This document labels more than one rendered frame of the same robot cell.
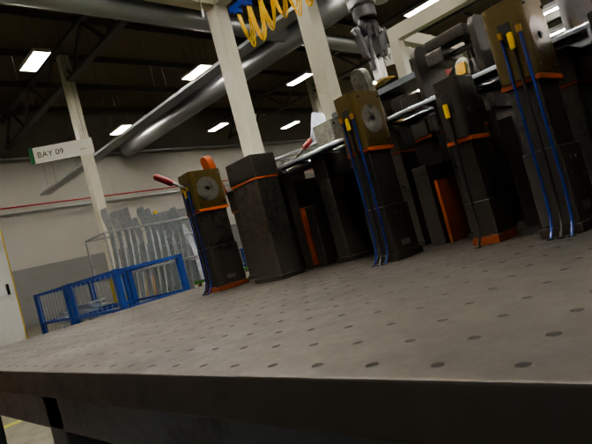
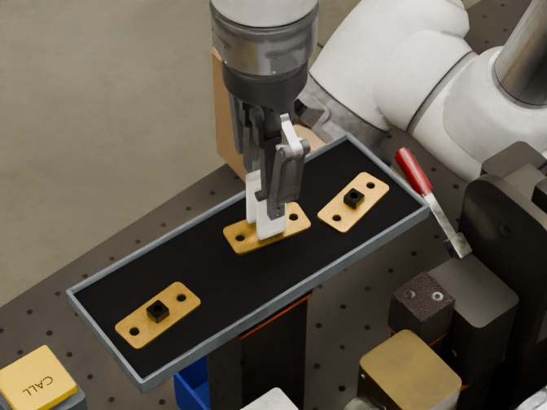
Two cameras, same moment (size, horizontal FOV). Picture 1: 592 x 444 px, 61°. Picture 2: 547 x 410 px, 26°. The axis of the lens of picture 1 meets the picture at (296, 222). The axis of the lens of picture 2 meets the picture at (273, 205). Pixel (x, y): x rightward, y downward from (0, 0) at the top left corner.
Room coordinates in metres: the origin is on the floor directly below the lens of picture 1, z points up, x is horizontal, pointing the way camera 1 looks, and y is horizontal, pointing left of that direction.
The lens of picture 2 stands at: (1.51, 0.39, 2.12)
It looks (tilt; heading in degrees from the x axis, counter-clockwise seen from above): 49 degrees down; 274
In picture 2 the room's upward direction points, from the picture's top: straight up
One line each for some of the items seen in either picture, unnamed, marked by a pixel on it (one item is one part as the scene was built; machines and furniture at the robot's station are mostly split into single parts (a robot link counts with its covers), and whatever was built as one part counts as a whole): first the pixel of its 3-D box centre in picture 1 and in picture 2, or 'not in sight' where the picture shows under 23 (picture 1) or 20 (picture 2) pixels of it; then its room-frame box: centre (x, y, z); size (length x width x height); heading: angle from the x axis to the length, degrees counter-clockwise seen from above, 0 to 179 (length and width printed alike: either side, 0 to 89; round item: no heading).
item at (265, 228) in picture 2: (376, 70); (271, 210); (1.56, -0.37, 1.24); 0.03 x 0.01 x 0.07; 30
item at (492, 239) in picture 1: (469, 162); not in sight; (0.86, -0.32, 0.84); 0.10 x 0.05 x 0.29; 131
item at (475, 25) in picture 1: (477, 127); (535, 298); (1.24, -0.50, 0.95); 0.18 x 0.13 x 0.49; 41
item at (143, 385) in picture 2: (386, 95); (253, 251); (1.58, -0.38, 1.16); 0.37 x 0.14 x 0.02; 41
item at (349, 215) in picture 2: not in sight; (353, 199); (1.47, -0.45, 1.17); 0.08 x 0.04 x 0.01; 54
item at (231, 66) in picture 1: (256, 162); not in sight; (5.07, 0.23, 1.64); 0.36 x 0.36 x 3.28; 46
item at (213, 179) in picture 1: (209, 232); not in sight; (1.50, 0.26, 0.88); 0.14 x 0.09 x 0.36; 131
